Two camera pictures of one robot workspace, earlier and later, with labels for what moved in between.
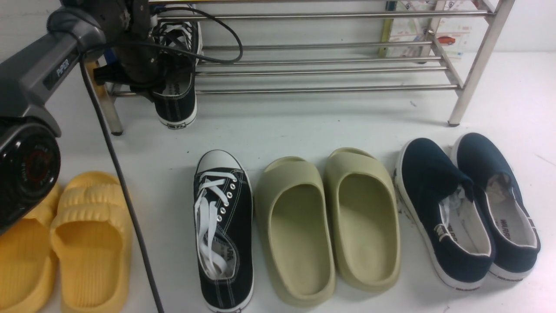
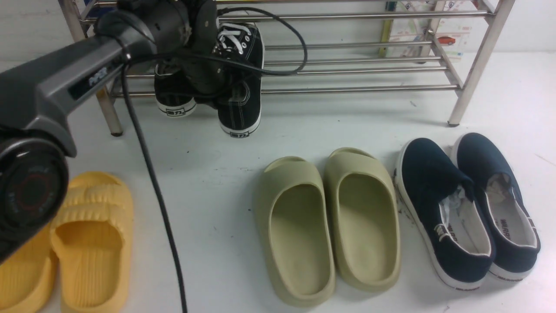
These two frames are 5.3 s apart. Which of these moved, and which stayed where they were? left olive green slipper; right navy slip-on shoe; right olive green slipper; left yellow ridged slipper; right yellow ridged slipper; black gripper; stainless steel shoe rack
Moved: black gripper
Stayed: left yellow ridged slipper; left olive green slipper; right yellow ridged slipper; right olive green slipper; right navy slip-on shoe; stainless steel shoe rack
